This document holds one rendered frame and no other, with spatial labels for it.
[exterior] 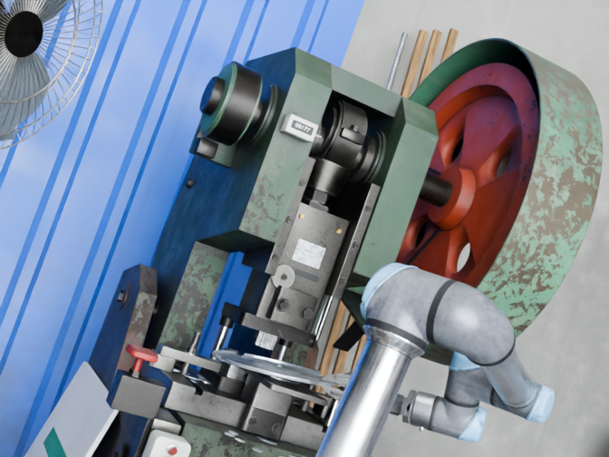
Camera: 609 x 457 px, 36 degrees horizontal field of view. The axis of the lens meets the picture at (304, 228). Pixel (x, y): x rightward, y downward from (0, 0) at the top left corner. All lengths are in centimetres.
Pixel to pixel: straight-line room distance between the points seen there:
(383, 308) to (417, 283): 7
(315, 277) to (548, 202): 55
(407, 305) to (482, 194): 78
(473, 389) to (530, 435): 218
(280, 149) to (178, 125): 126
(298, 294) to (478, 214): 49
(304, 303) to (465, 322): 66
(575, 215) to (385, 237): 43
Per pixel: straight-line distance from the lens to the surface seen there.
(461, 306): 157
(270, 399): 210
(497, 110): 243
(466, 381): 197
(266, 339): 223
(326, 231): 218
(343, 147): 220
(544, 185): 207
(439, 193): 237
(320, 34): 350
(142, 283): 245
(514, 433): 409
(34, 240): 321
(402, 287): 161
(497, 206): 226
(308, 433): 218
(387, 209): 219
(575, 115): 220
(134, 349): 191
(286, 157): 209
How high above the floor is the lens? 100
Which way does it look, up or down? 3 degrees up
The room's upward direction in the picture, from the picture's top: 20 degrees clockwise
